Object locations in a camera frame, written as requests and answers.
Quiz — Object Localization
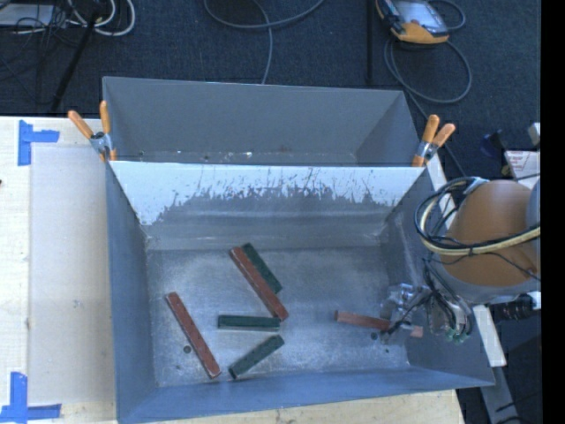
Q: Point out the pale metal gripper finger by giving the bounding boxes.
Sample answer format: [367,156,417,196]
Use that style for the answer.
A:
[380,322,412,346]
[379,287,402,322]

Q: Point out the red-brown block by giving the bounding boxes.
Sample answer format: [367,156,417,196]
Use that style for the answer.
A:
[164,291,222,380]
[229,246,290,322]
[334,309,425,339]

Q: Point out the grey metal bin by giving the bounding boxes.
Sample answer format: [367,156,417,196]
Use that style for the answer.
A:
[101,76,496,424]

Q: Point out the dark green flat block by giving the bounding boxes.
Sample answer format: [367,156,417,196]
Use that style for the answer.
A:
[227,334,286,381]
[216,314,282,332]
[241,242,283,295]

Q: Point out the black cylinder on white bracket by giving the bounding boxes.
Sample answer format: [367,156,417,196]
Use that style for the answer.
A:
[501,291,542,322]

